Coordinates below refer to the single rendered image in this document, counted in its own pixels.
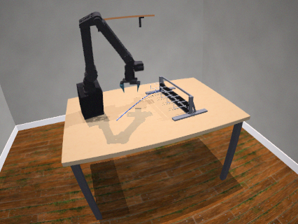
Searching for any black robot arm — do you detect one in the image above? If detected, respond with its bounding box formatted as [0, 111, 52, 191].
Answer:
[79, 12, 144, 95]

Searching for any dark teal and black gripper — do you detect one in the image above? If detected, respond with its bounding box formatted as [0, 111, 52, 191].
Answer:
[120, 72, 141, 93]

